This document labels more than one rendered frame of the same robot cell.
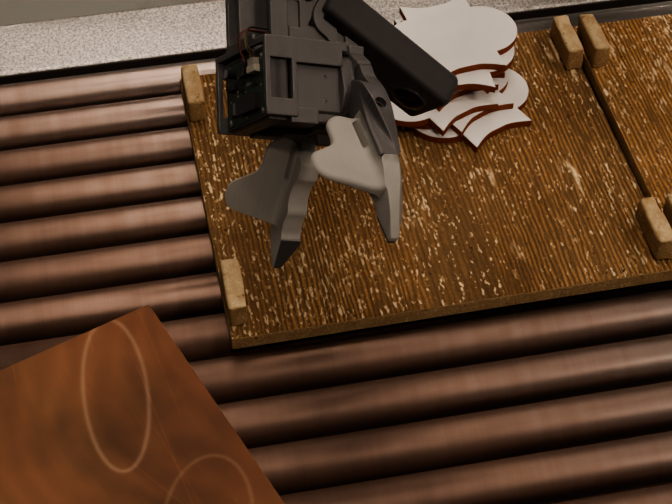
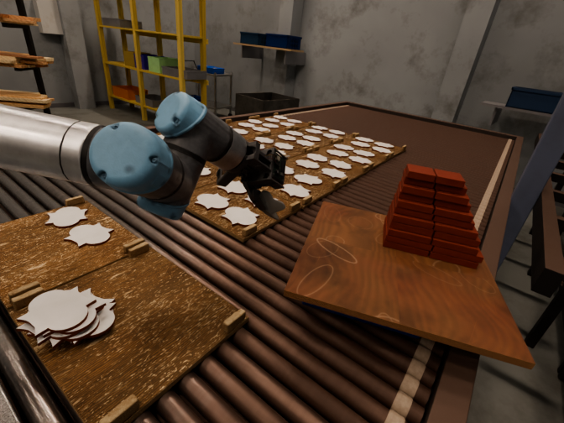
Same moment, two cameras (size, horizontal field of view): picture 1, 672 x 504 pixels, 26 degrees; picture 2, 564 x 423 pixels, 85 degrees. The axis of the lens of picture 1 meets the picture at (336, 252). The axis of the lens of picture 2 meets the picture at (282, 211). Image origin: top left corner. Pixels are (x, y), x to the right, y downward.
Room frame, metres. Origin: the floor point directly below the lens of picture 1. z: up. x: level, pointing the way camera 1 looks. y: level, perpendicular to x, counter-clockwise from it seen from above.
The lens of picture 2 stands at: (1.13, 0.50, 1.52)
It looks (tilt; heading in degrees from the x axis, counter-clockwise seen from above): 28 degrees down; 225
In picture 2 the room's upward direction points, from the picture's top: 7 degrees clockwise
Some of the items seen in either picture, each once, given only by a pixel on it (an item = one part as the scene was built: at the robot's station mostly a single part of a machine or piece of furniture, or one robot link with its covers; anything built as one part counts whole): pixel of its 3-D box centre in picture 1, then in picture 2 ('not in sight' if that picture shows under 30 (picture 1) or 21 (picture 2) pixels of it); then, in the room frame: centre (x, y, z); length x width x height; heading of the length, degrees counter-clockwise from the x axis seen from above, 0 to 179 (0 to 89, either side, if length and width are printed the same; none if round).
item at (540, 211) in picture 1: (413, 172); (133, 315); (1.00, -0.08, 0.93); 0.41 x 0.35 x 0.02; 101
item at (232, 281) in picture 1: (234, 292); (234, 320); (0.83, 0.09, 0.95); 0.06 x 0.02 x 0.03; 11
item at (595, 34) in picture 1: (592, 39); (24, 291); (1.18, -0.27, 0.95); 0.06 x 0.02 x 0.03; 11
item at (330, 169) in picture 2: not in sight; (324, 164); (-0.22, -0.56, 0.94); 0.41 x 0.35 x 0.04; 101
